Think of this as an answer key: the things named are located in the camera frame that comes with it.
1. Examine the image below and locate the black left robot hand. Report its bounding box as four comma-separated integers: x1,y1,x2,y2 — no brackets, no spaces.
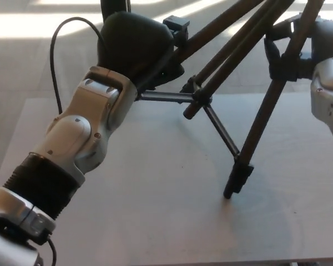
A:
96,11,190,91

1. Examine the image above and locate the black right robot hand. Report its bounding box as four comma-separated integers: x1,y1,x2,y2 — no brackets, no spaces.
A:
263,16,333,83

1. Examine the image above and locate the brown tripod with black clamps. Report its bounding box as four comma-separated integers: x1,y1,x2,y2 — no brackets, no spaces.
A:
135,0,321,200

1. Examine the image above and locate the black vertical pillar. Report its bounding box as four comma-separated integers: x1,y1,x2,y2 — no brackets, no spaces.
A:
99,0,133,22

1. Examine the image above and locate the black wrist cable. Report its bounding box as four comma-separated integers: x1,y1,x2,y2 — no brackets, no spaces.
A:
43,17,104,266

